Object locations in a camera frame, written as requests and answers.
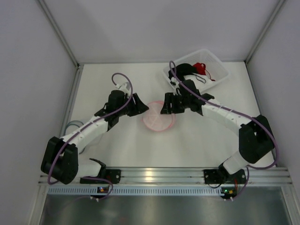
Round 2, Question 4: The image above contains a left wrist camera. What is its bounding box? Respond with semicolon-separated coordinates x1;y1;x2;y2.
115;82;131;92

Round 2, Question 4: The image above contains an aluminium mounting rail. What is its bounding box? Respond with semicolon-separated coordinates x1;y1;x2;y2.
38;150;293;187

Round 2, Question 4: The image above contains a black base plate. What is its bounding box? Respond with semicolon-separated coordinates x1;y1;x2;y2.
80;169;121;184
203;169;229;185

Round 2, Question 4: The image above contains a black garment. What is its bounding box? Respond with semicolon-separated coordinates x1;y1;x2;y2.
172;63;197;81

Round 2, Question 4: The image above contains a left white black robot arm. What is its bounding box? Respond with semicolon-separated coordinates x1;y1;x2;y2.
41;90;149;184

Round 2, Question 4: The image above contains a perforated white cable duct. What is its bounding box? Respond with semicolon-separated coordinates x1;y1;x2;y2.
48;186;225;196

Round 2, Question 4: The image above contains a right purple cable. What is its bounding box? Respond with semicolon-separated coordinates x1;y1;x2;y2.
169;60;280;170

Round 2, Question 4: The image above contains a pink trimmed mesh laundry bag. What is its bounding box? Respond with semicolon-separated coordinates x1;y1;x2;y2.
142;101;175;132

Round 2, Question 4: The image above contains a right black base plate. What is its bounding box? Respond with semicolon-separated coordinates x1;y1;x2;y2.
203;169;229;185

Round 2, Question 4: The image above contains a white plastic basket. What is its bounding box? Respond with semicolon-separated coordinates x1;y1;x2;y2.
174;49;230;92

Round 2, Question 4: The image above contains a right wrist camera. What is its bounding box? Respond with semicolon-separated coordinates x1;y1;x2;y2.
170;77;180;95

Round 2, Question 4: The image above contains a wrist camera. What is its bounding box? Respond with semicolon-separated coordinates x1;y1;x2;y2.
115;82;131;92
170;77;180;95

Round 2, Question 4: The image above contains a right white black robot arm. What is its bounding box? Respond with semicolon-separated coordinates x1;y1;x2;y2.
160;80;275;182

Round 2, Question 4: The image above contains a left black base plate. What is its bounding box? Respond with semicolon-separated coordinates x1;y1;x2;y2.
80;169;121;184

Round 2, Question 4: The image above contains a red garment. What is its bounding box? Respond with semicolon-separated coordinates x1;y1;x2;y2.
193;62;215;81

